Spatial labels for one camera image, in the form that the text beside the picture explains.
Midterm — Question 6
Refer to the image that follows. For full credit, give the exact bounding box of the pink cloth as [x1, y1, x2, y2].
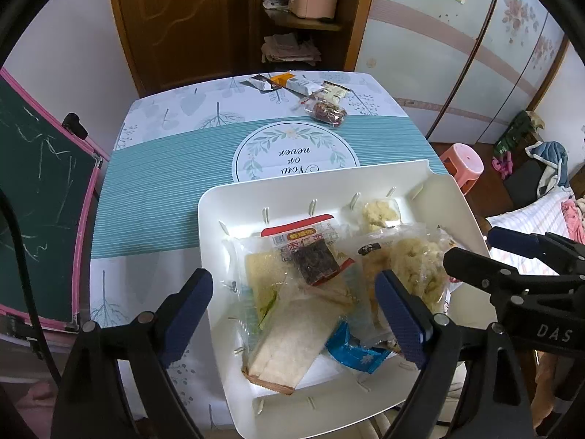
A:
[560, 196, 585, 235]

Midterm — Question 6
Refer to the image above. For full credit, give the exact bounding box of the black cable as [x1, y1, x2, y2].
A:
[0, 187, 62, 391]

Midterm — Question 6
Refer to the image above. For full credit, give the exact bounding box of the white plastic tray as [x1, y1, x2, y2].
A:
[197, 159, 492, 439]

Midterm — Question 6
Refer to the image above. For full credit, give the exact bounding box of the white triangular sandwich packet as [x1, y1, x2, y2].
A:
[241, 296, 354, 397]

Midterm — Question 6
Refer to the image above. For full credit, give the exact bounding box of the floral pale blue wardrobe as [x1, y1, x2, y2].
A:
[355, 0, 573, 143]

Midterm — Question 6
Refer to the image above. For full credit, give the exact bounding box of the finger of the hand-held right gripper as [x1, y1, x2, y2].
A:
[487, 226, 585, 276]
[442, 246, 573, 305]

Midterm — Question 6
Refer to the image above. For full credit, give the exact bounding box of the clear packet of yellow cake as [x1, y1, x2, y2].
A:
[223, 237, 362, 330]

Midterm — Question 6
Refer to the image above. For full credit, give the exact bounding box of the white bed blanket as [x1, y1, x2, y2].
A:
[483, 187, 585, 257]

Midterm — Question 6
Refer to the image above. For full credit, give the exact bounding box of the beige labelled snack packet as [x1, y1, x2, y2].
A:
[319, 80, 352, 104]

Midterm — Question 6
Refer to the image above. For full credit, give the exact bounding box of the blue snack packet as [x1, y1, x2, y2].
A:
[325, 321, 395, 369]

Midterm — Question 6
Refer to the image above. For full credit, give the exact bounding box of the orange and white snack packet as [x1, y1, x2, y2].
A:
[269, 72, 321, 98]

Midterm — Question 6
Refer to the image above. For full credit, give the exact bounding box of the pink plastic stool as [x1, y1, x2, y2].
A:
[441, 143, 485, 198]

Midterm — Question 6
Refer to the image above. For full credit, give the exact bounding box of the brown and white snack packet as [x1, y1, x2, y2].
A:
[241, 74, 276, 94]

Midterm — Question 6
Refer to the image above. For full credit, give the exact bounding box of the brown wooden door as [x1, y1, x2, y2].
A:
[106, 0, 257, 98]

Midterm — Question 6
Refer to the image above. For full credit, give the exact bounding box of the clear bag of yellow puffs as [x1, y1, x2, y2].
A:
[392, 224, 454, 317]

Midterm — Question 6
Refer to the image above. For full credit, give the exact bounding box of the black clip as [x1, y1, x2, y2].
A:
[63, 112, 89, 141]

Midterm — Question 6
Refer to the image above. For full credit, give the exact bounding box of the red-topped dark bar packet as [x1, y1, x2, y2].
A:
[260, 213, 356, 287]

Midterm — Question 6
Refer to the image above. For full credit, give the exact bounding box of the green chalkboard with pink frame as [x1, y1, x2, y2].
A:
[0, 68, 111, 335]

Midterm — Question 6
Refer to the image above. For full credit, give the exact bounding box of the wooden shelf unit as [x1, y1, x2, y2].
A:
[253, 0, 381, 73]

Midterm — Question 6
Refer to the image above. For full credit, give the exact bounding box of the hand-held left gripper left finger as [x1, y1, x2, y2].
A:
[50, 268, 214, 439]

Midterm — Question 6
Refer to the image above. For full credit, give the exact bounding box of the pink toy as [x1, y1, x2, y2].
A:
[491, 154, 516, 180]

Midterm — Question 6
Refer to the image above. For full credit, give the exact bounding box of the stack of folded papers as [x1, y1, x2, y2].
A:
[261, 33, 324, 67]

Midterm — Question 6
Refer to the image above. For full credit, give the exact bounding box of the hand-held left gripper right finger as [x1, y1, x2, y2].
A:
[374, 270, 536, 439]

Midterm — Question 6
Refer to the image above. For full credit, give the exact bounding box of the blue and white towel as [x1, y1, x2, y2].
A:
[525, 140, 570, 198]

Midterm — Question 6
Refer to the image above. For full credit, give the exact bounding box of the small clear packet of puffs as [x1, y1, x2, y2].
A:
[343, 196, 404, 235]

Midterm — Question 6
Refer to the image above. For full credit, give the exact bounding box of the clear pack of walnut dates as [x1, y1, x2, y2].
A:
[300, 94, 349, 127]

